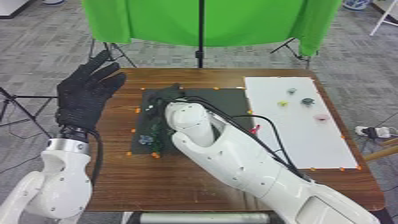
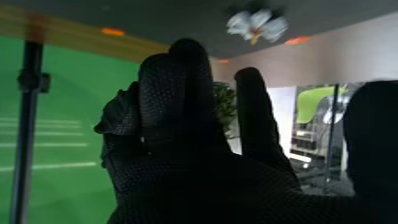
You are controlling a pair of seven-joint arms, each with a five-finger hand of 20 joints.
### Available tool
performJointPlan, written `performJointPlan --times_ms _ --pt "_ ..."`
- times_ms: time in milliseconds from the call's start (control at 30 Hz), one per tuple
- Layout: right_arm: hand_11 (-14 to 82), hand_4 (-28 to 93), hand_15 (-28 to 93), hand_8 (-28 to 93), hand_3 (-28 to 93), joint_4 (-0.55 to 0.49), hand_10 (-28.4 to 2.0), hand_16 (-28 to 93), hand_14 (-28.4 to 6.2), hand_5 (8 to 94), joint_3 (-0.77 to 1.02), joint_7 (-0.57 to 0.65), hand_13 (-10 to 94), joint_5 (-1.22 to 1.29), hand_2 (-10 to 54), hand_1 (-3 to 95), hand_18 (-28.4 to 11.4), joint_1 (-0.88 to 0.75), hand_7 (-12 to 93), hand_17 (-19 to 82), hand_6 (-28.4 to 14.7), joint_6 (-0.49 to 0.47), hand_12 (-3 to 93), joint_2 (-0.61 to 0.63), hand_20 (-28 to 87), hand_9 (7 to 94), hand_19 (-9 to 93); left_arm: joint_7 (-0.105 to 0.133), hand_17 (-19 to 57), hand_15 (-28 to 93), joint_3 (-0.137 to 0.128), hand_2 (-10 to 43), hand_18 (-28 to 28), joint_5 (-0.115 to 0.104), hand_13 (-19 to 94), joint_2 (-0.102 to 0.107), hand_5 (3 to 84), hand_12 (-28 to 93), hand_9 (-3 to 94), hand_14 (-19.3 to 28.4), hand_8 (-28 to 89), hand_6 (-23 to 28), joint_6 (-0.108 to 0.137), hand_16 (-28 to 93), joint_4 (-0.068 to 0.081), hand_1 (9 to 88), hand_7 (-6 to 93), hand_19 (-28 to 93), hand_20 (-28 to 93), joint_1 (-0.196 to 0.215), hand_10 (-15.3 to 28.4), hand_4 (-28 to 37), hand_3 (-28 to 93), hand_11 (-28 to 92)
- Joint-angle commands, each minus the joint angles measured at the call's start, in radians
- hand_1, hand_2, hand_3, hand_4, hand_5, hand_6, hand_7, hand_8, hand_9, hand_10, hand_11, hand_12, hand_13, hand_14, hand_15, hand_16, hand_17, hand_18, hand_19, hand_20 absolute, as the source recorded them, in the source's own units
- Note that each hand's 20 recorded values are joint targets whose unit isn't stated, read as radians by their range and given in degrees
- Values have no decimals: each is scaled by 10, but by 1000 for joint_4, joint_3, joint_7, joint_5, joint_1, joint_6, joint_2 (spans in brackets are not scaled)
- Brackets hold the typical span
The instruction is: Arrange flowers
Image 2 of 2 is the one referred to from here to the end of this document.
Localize white flower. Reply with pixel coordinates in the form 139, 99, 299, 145
224, 8, 290, 46

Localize green plant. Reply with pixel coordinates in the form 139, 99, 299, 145
212, 81, 240, 140

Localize black stand pole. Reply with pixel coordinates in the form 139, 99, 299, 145
7, 39, 53, 224

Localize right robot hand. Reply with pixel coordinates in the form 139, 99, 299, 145
92, 37, 398, 224

